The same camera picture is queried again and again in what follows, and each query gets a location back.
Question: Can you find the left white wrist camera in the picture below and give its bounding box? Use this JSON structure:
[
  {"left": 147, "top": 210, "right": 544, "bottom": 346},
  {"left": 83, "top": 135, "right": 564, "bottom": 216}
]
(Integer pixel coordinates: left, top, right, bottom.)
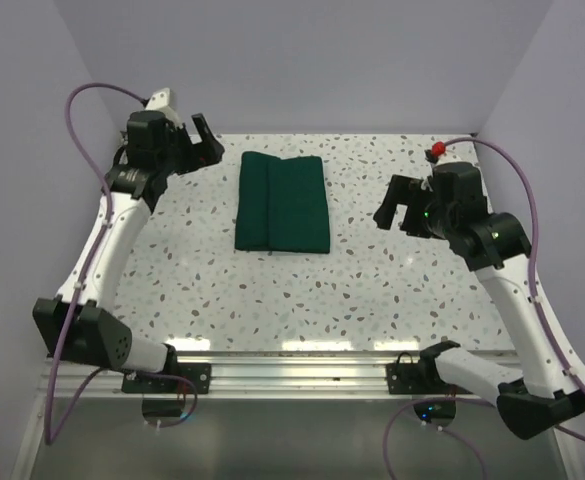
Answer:
[{"left": 145, "top": 88, "right": 183, "bottom": 128}]

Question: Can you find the aluminium mounting rail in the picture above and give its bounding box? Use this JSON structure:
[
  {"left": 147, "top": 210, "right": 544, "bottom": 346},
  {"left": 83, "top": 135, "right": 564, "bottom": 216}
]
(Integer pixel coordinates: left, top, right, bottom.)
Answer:
[{"left": 39, "top": 349, "right": 523, "bottom": 399}]

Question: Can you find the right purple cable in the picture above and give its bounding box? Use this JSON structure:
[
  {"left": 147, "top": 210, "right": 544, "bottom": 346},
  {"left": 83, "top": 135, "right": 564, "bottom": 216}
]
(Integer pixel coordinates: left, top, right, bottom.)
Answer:
[{"left": 382, "top": 137, "right": 585, "bottom": 480}]

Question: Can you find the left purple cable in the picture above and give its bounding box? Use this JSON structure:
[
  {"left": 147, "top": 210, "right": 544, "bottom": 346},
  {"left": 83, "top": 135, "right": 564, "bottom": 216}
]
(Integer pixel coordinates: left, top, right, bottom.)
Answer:
[{"left": 44, "top": 83, "right": 198, "bottom": 446}]

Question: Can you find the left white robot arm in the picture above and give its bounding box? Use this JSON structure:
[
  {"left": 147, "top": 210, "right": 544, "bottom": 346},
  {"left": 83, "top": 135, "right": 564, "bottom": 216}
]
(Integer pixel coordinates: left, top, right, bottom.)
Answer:
[{"left": 33, "top": 110, "right": 224, "bottom": 393}]

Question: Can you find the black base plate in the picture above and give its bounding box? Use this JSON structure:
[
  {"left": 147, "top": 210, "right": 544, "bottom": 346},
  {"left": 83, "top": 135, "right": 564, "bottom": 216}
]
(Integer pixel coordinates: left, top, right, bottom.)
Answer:
[
  {"left": 121, "top": 362, "right": 212, "bottom": 395},
  {"left": 385, "top": 352, "right": 470, "bottom": 396}
]

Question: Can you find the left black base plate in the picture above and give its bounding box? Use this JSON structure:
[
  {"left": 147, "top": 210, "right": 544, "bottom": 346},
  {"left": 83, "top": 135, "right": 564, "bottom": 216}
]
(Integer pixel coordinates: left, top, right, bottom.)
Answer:
[{"left": 121, "top": 362, "right": 212, "bottom": 395}]

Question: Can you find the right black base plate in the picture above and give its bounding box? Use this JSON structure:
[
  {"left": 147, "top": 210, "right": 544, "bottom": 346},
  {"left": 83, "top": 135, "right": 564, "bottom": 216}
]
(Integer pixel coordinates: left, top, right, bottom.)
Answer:
[{"left": 385, "top": 352, "right": 470, "bottom": 396}]

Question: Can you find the purple cable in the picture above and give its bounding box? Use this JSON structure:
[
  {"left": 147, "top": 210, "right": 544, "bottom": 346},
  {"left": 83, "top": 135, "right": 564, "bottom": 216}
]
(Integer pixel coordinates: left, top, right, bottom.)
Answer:
[
  {"left": 44, "top": 83, "right": 198, "bottom": 446},
  {"left": 382, "top": 137, "right": 585, "bottom": 480}
]

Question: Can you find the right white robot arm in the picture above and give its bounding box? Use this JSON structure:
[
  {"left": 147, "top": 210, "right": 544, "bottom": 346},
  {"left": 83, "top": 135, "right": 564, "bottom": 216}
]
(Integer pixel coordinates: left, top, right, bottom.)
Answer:
[{"left": 373, "top": 162, "right": 585, "bottom": 440}]

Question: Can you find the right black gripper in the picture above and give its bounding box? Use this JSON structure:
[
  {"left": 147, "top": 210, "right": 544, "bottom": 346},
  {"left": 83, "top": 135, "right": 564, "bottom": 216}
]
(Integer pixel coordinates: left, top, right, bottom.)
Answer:
[{"left": 374, "top": 174, "right": 456, "bottom": 241}]

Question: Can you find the green surgical cloth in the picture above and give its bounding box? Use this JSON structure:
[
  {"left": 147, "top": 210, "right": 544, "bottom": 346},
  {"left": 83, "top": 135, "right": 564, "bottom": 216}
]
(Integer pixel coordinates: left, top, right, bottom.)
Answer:
[{"left": 234, "top": 151, "right": 331, "bottom": 254}]

